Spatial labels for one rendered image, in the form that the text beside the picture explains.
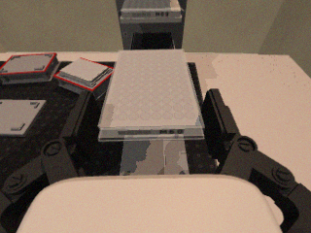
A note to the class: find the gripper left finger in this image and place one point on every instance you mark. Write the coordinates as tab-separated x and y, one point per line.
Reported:
60	159

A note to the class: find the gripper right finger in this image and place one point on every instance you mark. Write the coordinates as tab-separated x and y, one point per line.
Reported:
238	156

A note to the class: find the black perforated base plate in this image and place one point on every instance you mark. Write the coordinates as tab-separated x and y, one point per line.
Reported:
106	161

